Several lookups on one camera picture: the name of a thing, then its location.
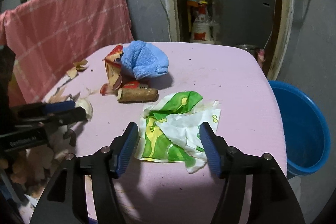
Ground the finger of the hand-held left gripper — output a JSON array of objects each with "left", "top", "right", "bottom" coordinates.
[
  {"left": 16, "top": 107, "right": 87, "bottom": 128},
  {"left": 10, "top": 101, "right": 76, "bottom": 118}
]

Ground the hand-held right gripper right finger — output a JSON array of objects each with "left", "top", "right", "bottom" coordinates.
[{"left": 199, "top": 122, "right": 306, "bottom": 224}]

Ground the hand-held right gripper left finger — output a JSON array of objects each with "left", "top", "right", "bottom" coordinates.
[{"left": 29, "top": 122, "right": 139, "bottom": 224}]

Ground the green and white wrapper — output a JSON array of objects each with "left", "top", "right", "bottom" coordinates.
[{"left": 134, "top": 91, "right": 221, "bottom": 174}]

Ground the red and beige wrapper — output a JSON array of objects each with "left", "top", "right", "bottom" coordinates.
[{"left": 101, "top": 44, "right": 125, "bottom": 96}]

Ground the blue plastic bucket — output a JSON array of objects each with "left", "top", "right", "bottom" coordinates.
[{"left": 268, "top": 80, "right": 331, "bottom": 177}]

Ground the brown paper roll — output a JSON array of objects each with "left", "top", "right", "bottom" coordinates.
[{"left": 117, "top": 88, "right": 158, "bottom": 103}]

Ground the small red packet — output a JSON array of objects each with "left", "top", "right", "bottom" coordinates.
[{"left": 121, "top": 80, "right": 151, "bottom": 90}]

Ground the pink checked cloth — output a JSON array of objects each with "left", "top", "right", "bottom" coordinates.
[{"left": 0, "top": 0, "right": 134, "bottom": 106}]

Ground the light blue cloth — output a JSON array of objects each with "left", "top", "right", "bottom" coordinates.
[{"left": 121, "top": 40, "right": 169, "bottom": 80}]

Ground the metal pot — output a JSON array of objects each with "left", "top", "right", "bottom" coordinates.
[{"left": 234, "top": 44, "right": 259, "bottom": 56}]

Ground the white red bottle on floor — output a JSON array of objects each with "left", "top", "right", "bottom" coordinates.
[{"left": 190, "top": 0, "right": 214, "bottom": 42}]

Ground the grey cabinet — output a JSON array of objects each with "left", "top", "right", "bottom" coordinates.
[{"left": 211, "top": 0, "right": 275, "bottom": 45}]

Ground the wooden door frame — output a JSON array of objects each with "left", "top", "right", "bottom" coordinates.
[{"left": 160, "top": 0, "right": 294, "bottom": 80}]

